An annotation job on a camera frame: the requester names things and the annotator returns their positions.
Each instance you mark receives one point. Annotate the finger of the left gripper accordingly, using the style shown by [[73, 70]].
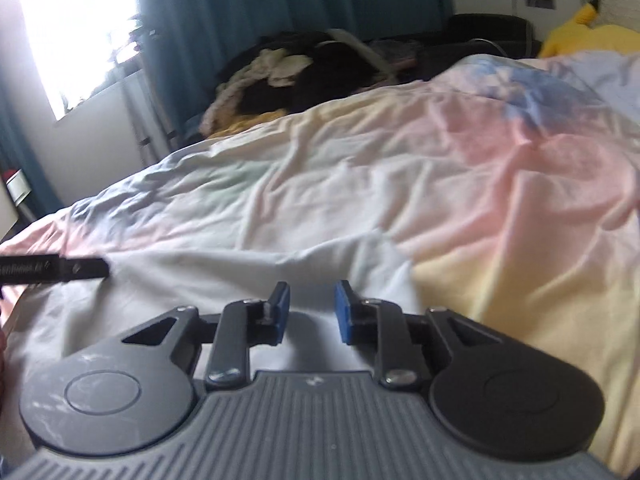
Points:
[[50, 269]]

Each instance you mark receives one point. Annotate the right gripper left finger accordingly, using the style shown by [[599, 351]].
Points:
[[242, 325]]

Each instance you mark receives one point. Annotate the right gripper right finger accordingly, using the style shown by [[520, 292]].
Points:
[[398, 357]]

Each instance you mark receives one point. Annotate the pastel rainbow bed sheet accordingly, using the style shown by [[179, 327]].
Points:
[[512, 188]]

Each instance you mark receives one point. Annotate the dark clothes pile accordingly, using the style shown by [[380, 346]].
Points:
[[294, 71]]

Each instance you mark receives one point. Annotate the yellow plush toy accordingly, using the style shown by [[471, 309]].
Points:
[[579, 34]]

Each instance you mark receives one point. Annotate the white garment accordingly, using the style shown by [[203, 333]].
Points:
[[50, 322]]

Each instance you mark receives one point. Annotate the metal rack by window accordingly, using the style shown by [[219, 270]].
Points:
[[152, 129]]

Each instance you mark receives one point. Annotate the teal curtain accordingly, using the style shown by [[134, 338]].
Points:
[[191, 41]]

